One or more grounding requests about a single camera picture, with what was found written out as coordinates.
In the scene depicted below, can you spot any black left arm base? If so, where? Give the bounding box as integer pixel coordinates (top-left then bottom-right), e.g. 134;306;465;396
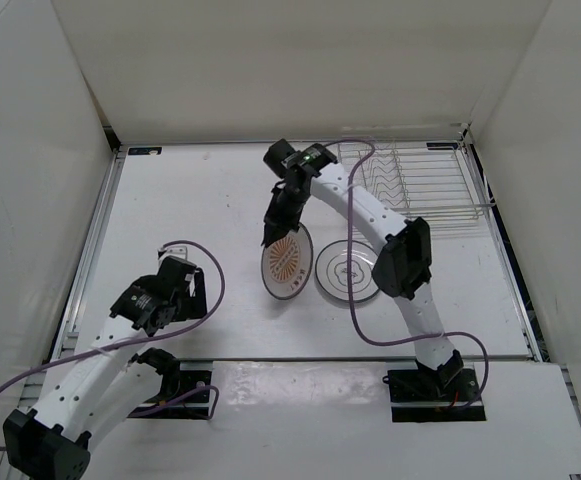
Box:
129;361;214;420

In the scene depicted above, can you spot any blue label sticker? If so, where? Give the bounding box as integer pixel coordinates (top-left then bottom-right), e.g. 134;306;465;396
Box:
127;147;162;156

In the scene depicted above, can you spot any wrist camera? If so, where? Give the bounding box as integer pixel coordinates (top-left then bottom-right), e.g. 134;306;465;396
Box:
263;139;297;179
157;244;188;263

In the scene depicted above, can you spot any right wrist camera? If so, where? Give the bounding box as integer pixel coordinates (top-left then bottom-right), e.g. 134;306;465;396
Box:
263;139;297;179

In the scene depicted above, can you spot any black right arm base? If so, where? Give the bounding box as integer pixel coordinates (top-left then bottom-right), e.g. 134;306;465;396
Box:
382;368;486;423

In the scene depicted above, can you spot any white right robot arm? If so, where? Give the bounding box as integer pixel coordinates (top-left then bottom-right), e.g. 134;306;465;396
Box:
262;139;463;400

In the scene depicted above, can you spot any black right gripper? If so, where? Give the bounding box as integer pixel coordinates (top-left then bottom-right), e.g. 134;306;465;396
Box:
263;186;309;248

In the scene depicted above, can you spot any glass plate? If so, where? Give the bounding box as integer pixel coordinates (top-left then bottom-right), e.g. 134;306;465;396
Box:
315;240;379;303

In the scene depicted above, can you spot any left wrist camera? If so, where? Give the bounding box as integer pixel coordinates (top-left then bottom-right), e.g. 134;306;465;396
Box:
157;244;188;263

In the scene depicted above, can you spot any wire dish rack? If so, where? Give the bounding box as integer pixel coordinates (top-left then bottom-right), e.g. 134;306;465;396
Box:
336;140;492;239

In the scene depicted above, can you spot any orange sunburst plate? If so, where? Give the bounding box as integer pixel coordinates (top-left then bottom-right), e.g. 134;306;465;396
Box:
261;223;314;301

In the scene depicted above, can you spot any aluminium table rail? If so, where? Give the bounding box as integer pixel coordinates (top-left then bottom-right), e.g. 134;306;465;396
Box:
46;147;126;361

